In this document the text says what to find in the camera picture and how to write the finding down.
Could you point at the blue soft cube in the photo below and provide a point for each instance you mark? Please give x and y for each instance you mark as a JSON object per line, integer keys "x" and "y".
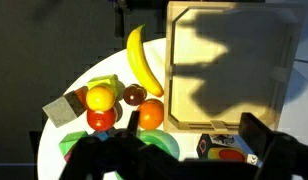
{"x": 244, "y": 148}

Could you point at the small blue block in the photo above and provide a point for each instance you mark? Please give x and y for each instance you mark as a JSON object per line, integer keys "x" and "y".
{"x": 102, "y": 135}

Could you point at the red round fruit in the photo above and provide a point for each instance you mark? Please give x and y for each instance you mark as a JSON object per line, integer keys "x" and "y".
{"x": 100, "y": 120}

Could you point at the green wooden block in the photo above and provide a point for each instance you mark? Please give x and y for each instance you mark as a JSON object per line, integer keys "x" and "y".
{"x": 72, "y": 140}

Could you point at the green bowl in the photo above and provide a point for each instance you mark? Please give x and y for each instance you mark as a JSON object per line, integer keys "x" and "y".
{"x": 164, "y": 141}

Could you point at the yellow banana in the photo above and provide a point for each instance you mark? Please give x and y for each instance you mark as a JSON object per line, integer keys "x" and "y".
{"x": 139, "y": 60}

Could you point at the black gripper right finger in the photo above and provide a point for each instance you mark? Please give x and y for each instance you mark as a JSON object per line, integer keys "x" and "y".
{"x": 284, "y": 156}

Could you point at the orange yellow soft cube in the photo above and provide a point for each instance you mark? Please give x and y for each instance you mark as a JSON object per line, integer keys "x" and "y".
{"x": 227, "y": 155}

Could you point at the round yellow fruit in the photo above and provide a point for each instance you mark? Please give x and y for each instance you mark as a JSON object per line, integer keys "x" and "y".
{"x": 100, "y": 98}

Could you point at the light green block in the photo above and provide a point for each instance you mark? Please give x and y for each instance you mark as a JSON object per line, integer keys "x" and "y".
{"x": 107, "y": 81}

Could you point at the red-brown block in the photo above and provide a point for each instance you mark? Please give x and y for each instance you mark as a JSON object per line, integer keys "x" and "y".
{"x": 82, "y": 95}

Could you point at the gray cube block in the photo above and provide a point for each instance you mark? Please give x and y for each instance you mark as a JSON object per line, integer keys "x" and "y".
{"x": 60, "y": 111}

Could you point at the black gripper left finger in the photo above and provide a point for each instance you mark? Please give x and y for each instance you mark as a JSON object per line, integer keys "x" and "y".
{"x": 107, "y": 156}

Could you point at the orange fruit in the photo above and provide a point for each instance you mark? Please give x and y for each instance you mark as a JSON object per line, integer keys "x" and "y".
{"x": 150, "y": 115}

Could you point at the light wooden tray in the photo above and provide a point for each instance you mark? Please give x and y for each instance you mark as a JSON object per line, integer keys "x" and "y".
{"x": 227, "y": 100}

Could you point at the dark purple plum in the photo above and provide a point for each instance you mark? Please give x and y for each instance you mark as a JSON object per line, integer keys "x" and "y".
{"x": 134, "y": 95}

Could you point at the black soft letter cube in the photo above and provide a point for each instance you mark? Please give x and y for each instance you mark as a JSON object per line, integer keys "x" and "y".
{"x": 203, "y": 146}

